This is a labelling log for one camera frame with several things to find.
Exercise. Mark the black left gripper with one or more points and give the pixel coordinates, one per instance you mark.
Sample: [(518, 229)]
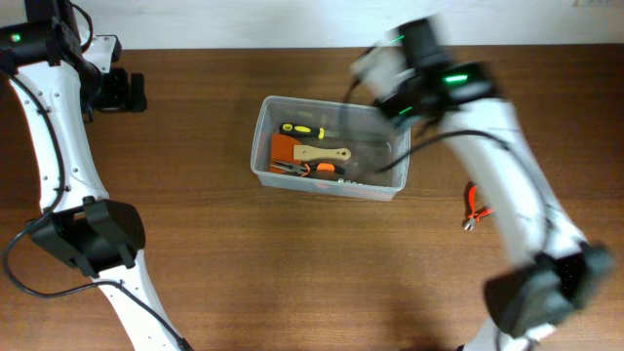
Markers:
[(117, 89)]

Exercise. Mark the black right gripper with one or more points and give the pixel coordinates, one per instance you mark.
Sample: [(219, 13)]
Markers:
[(396, 110)]

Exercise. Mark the clear plastic container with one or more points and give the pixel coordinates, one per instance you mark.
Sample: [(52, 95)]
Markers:
[(367, 156)]

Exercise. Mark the metal file yellow black handle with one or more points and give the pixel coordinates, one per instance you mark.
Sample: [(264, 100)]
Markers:
[(297, 130)]

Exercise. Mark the orange socket bit rail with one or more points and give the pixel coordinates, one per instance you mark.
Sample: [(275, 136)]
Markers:
[(329, 183)]

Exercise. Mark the red diagonal cutters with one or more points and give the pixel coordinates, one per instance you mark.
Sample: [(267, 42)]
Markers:
[(474, 215)]

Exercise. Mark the orange black needle-nose pliers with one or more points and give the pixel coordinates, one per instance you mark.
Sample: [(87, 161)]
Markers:
[(312, 168)]

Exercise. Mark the orange scraper wooden handle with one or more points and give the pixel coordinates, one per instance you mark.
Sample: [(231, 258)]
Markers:
[(292, 157)]

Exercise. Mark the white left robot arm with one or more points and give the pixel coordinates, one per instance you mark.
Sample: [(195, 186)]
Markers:
[(63, 72)]

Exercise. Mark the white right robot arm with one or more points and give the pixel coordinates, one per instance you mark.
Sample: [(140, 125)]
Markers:
[(554, 270)]

